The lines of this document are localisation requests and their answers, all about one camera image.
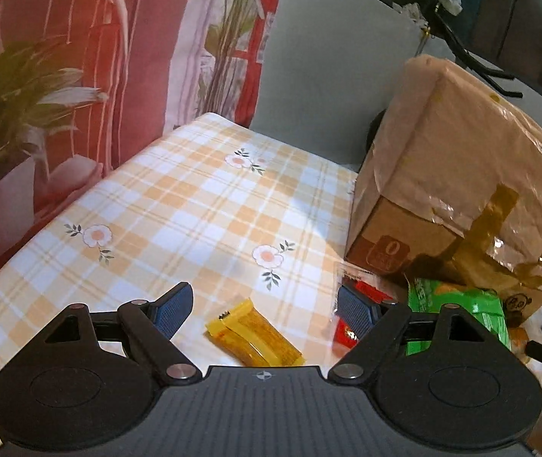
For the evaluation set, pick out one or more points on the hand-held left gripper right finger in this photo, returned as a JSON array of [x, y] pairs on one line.
[[354, 309]]

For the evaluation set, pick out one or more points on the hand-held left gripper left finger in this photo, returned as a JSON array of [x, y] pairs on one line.
[[173, 307]]

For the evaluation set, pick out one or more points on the red snack packet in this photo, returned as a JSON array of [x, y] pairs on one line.
[[371, 290]]

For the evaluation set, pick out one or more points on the small yellow snack packet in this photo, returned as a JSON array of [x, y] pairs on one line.
[[256, 338]]

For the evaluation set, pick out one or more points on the orange snack packet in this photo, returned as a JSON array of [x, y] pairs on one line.
[[518, 334]]

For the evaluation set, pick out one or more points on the green snack packet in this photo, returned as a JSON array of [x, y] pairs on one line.
[[471, 305]]

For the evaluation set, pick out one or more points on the checked floral tablecloth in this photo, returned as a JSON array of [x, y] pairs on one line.
[[180, 200]]

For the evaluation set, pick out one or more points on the taped cardboard box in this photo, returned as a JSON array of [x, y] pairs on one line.
[[466, 152]]

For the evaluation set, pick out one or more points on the grey flat panel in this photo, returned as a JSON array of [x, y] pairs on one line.
[[323, 81]]

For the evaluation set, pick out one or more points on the black metal stand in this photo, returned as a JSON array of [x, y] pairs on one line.
[[463, 52]]

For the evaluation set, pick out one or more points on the dark glass window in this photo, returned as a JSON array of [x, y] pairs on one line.
[[513, 9]]

